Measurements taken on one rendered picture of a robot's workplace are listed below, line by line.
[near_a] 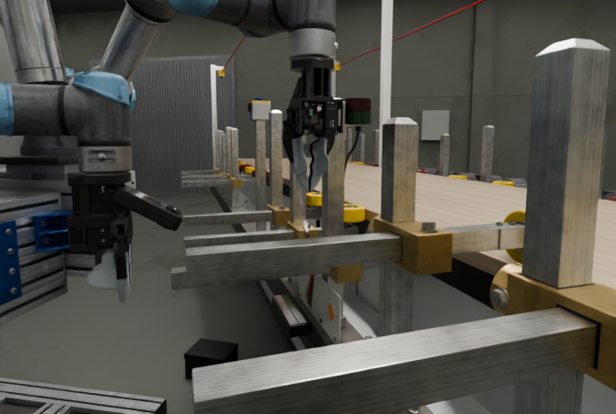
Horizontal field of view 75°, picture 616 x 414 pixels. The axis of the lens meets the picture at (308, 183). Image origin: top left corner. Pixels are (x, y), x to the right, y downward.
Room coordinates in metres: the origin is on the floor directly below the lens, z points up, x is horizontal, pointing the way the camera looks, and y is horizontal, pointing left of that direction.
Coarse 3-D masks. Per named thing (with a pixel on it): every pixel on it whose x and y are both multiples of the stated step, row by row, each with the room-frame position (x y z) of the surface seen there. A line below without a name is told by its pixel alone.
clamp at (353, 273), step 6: (360, 264) 0.71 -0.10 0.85; (336, 270) 0.70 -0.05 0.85; (342, 270) 0.70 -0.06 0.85; (348, 270) 0.70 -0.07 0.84; (354, 270) 0.71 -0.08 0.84; (360, 270) 0.71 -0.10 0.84; (330, 276) 0.73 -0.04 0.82; (336, 276) 0.70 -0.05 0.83; (342, 276) 0.70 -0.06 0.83; (348, 276) 0.70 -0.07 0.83; (354, 276) 0.71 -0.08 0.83; (360, 276) 0.71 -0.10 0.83; (336, 282) 0.70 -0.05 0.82; (342, 282) 0.70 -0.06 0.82; (348, 282) 0.71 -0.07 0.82
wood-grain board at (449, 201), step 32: (288, 160) 3.27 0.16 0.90; (352, 192) 1.34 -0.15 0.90; (416, 192) 1.34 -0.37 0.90; (448, 192) 1.34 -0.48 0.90; (480, 192) 1.34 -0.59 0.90; (512, 192) 1.34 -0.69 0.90; (448, 224) 0.84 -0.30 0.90; (608, 224) 0.84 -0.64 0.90; (480, 256) 0.63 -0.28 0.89; (608, 256) 0.61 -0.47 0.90
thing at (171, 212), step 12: (120, 192) 0.61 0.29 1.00; (132, 192) 0.63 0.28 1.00; (120, 204) 0.61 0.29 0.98; (132, 204) 0.62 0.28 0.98; (144, 204) 0.62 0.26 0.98; (156, 204) 0.64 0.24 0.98; (144, 216) 0.62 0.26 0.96; (156, 216) 0.63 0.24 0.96; (168, 216) 0.63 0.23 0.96; (180, 216) 0.65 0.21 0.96; (168, 228) 0.64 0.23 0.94
